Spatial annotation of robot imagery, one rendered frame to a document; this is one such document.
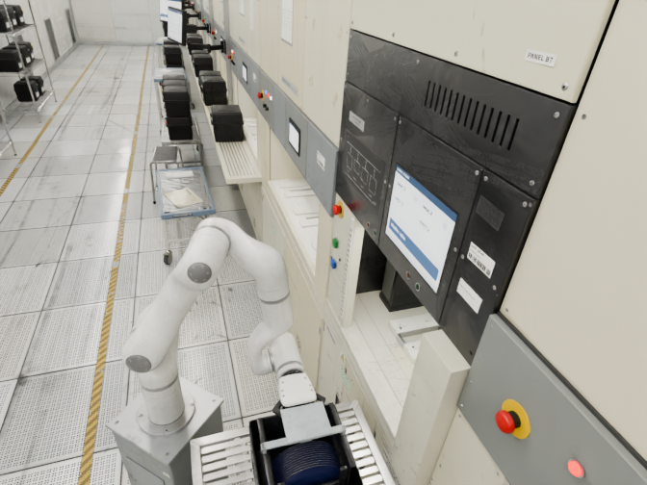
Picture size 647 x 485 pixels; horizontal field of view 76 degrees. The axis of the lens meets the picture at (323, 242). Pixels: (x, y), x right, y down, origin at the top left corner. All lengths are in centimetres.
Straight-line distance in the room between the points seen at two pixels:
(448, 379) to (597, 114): 58
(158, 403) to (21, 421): 143
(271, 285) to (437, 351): 45
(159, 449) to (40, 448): 121
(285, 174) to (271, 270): 195
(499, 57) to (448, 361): 61
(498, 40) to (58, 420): 263
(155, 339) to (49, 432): 155
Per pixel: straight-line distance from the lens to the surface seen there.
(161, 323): 127
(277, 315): 120
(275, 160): 295
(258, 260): 109
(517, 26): 81
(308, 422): 120
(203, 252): 105
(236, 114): 379
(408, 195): 108
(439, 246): 98
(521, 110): 78
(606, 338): 73
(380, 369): 163
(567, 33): 74
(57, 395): 292
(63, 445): 269
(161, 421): 161
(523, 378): 85
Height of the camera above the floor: 208
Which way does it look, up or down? 33 degrees down
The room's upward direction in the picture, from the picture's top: 4 degrees clockwise
